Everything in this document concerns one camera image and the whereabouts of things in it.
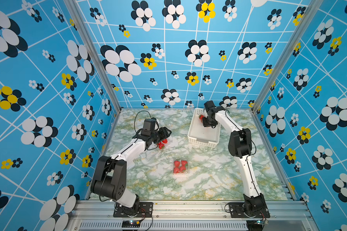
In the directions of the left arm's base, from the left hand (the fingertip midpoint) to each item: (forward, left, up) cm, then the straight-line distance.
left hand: (170, 131), depth 89 cm
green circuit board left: (-46, +19, -17) cm, 52 cm away
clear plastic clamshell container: (-18, -7, -12) cm, 23 cm away
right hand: (+16, -28, -10) cm, 34 cm away
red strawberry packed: (-16, -4, -13) cm, 20 cm away
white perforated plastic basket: (+8, -20, -15) cm, 26 cm away
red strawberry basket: (-3, +7, -11) cm, 13 cm away
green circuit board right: (-46, -42, -14) cm, 64 cm away
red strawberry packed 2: (-15, -9, -12) cm, 21 cm away
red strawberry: (+1, +4, -12) cm, 13 cm away
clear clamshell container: (+13, -2, -14) cm, 19 cm away
